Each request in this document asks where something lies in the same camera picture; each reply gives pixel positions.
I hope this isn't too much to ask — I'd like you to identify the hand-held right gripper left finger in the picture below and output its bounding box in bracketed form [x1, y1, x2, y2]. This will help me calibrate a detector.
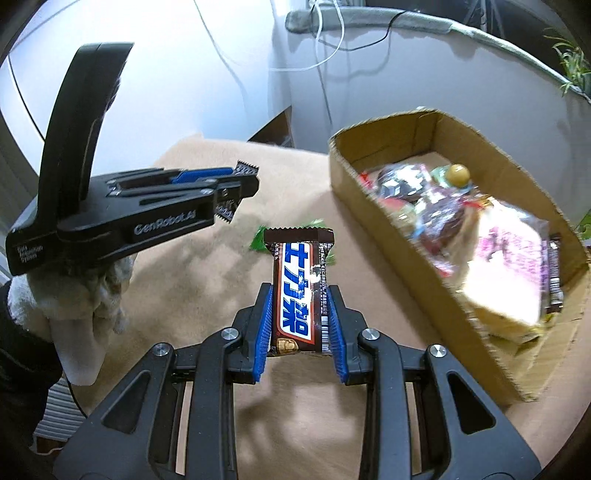
[55, 282, 274, 480]

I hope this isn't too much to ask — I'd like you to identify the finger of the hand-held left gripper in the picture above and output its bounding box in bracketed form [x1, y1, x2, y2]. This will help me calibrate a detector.
[108, 166, 235, 185]
[108, 174, 260, 223]

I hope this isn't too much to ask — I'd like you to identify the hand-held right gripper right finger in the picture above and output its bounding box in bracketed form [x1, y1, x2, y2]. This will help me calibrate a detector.
[325, 284, 541, 480]

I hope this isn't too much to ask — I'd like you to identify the small black candy packet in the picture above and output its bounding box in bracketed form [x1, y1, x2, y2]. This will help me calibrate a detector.
[215, 159, 259, 223]

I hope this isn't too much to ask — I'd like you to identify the chocolate bar with blue script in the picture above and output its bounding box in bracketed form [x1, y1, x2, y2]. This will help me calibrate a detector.
[263, 226, 335, 358]

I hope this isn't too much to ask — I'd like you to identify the clear brown cake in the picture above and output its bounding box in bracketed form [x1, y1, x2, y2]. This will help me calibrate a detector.
[411, 194, 476, 259]
[365, 164, 435, 204]

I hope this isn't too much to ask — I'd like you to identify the cardboard box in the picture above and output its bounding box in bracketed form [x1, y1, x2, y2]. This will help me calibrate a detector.
[328, 108, 591, 402]

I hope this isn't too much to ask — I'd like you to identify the brown jelly ball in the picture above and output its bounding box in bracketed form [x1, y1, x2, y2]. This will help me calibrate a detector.
[434, 162, 472, 188]

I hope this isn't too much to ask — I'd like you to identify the person's left forearm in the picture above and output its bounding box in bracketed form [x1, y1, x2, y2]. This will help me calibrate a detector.
[9, 256, 136, 386]

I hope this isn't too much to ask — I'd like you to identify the green candy packet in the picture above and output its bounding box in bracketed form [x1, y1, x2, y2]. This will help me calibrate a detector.
[249, 219, 326, 252]

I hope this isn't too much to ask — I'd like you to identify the brown wooden board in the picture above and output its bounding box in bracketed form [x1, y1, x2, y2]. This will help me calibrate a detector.
[248, 106, 294, 148]

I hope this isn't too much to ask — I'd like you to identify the person's dark clothing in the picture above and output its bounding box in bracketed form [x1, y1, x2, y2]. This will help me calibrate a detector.
[0, 281, 63, 446]

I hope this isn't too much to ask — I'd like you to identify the pink printed snack packet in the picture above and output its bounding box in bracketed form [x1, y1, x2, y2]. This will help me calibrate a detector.
[455, 198, 552, 344]

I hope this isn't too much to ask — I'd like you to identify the striped mat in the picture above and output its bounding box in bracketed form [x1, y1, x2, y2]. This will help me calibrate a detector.
[34, 378, 89, 445]

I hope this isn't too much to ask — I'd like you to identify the grey draft stopper cloth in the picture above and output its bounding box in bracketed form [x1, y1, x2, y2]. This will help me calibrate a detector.
[284, 7, 591, 100]

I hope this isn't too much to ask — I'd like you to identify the green potted plant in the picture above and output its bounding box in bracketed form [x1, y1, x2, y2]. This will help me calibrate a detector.
[545, 28, 591, 95]

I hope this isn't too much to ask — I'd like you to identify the looped white cable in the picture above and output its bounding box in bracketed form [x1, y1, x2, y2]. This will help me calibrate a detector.
[194, 0, 346, 73]

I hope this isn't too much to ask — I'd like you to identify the black cable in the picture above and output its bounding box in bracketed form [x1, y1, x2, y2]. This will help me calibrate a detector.
[318, 8, 406, 47]

